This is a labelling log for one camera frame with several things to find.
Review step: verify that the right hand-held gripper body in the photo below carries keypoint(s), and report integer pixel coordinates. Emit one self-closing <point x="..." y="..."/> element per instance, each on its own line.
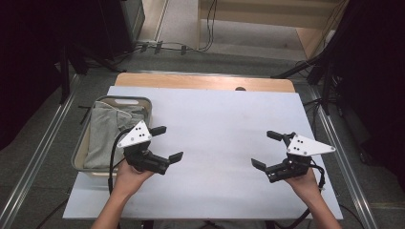
<point x="305" y="147"/>

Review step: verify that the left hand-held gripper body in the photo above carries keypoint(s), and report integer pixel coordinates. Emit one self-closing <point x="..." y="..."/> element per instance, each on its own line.
<point x="137" y="135"/>

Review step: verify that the grey pants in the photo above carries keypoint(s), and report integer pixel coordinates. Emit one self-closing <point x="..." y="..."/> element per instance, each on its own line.
<point x="103" y="136"/>

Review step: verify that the beige plastic basket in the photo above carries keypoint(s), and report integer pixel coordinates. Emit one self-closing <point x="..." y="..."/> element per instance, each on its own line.
<point x="81" y="149"/>

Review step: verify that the person's right hand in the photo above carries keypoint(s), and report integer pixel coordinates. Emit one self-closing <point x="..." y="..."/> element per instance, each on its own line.
<point x="305" y="187"/>

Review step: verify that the person's left hand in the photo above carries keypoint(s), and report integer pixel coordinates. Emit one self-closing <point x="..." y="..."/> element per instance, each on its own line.
<point x="129" y="179"/>

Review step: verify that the white table sheet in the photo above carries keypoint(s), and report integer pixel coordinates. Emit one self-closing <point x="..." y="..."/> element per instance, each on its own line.
<point x="216" y="127"/>

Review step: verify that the wooden table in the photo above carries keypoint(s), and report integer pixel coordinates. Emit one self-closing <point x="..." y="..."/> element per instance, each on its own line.
<point x="191" y="81"/>

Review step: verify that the black metal stand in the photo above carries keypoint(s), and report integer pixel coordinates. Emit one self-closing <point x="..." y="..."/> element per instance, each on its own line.
<point x="65" y="76"/>
<point x="324" y="70"/>

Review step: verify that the power strip with plugs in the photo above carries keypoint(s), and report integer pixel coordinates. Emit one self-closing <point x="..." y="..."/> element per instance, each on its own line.
<point x="149" y="44"/>

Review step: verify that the black curtain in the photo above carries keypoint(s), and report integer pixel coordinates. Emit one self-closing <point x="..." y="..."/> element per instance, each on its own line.
<point x="375" y="79"/>
<point x="25" y="63"/>

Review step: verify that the dark cabinet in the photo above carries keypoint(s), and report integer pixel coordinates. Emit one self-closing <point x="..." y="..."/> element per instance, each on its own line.
<point x="124" y="22"/>

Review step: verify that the beige stepped platform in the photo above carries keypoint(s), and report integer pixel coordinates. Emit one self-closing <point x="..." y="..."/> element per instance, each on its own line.
<point x="254" y="16"/>

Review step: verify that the aluminium floor rail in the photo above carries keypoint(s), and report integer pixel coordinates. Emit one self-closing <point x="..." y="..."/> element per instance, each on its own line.
<point x="344" y="152"/>
<point x="35" y="159"/>

